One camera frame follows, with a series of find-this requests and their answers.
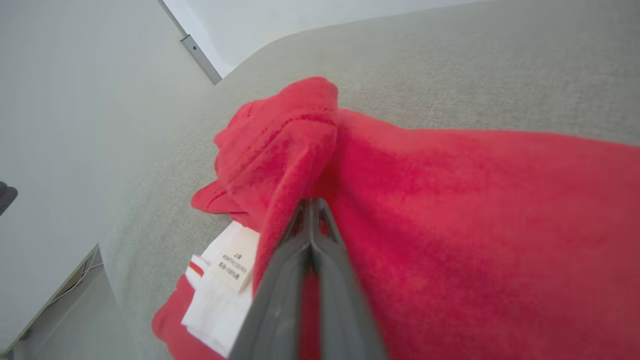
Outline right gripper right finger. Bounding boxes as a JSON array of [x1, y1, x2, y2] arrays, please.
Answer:
[[312, 199, 388, 360]]

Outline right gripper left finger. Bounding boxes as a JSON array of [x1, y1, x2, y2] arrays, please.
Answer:
[[228, 199, 313, 360]]

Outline red and white jersey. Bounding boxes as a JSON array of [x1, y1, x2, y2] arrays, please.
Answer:
[[151, 76, 640, 360]]

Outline grey metal wall strip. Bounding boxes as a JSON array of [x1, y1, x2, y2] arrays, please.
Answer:
[[157, 0, 223, 86]]

